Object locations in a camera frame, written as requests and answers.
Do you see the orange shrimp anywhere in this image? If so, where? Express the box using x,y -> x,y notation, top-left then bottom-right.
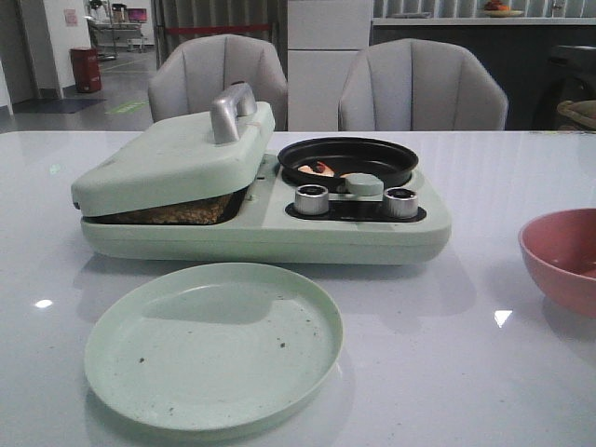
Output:
298,161 -> 335,177

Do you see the white bread slice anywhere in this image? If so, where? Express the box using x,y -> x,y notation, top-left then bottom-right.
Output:
92,194 -> 233,224

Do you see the mint green sandwich maker lid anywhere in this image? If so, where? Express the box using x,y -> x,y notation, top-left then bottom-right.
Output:
71,84 -> 275,217

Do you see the pink bowl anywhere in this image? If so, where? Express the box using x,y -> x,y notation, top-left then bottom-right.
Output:
519,208 -> 595,318

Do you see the mint green breakfast maker base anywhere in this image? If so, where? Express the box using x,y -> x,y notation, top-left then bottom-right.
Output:
81,154 -> 452,264

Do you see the left silver control knob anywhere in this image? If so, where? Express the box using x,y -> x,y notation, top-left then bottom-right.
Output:
293,184 -> 330,216

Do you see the silver control knob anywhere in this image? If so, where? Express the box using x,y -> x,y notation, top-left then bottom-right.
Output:
382,187 -> 418,219
293,184 -> 330,216

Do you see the black round frying pan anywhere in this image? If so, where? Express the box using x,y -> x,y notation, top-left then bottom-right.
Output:
278,137 -> 418,193

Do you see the right silver control knob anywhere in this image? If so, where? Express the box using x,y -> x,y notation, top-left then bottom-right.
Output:
382,187 -> 418,219

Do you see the mint green round plate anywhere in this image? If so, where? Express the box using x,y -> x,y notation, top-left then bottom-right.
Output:
84,263 -> 344,439

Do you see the right grey upholstered chair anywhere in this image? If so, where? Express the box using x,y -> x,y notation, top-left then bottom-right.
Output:
338,38 -> 508,131

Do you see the grey upholstered chair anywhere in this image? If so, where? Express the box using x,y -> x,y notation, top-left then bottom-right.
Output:
148,34 -> 288,131
338,38 -> 508,131

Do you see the left grey upholstered chair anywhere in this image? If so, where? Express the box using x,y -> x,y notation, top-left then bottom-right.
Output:
148,34 -> 288,131

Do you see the white refrigerator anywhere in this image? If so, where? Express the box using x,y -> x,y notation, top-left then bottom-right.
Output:
287,1 -> 373,131

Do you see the red barrier belt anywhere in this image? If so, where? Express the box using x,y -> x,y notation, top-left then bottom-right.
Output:
165,23 -> 273,35

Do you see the red trash bin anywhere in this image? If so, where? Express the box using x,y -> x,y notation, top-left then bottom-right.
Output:
70,47 -> 102,93

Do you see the fruit bowl on counter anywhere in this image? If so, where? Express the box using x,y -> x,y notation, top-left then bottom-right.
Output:
481,0 -> 524,18

